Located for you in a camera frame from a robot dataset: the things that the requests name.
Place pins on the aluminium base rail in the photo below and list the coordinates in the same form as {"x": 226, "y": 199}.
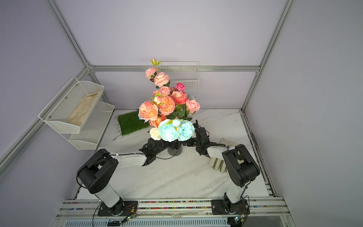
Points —
{"x": 174, "y": 208}

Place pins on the green artificial grass mat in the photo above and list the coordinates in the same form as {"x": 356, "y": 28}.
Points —
{"x": 130, "y": 123}

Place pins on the beige cloth in shelf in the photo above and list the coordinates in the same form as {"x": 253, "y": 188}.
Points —
{"x": 78, "y": 116}

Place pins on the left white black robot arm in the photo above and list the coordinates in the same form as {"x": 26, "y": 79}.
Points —
{"x": 96, "y": 173}

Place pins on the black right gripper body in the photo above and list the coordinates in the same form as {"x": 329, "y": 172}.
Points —
{"x": 194, "y": 142}

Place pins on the single pink red rose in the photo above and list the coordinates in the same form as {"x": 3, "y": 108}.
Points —
{"x": 179, "y": 98}

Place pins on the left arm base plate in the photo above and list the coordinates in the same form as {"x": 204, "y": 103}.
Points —
{"x": 121, "y": 208}

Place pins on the orange pink peony bunch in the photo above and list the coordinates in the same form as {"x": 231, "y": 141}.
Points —
{"x": 156, "y": 109}

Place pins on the white wire wall basket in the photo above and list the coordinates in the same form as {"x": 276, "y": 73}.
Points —
{"x": 186, "y": 72}

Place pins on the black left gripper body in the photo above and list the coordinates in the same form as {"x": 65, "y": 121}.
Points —
{"x": 165, "y": 144}

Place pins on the teal peony flower bunch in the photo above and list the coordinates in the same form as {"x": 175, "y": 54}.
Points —
{"x": 173, "y": 130}

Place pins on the pink rose bunch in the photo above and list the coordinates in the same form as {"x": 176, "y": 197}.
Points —
{"x": 192, "y": 106}

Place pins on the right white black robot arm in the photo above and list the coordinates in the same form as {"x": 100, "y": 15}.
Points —
{"x": 240, "y": 165}

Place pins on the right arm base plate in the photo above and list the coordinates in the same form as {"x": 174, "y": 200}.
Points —
{"x": 225, "y": 207}

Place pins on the pink spray rose stem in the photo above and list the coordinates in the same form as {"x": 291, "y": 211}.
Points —
{"x": 155, "y": 75}

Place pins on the magenta rose stem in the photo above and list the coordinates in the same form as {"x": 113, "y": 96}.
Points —
{"x": 180, "y": 87}

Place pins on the white two-tier mesh shelf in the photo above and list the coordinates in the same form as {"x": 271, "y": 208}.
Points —
{"x": 89, "y": 134}

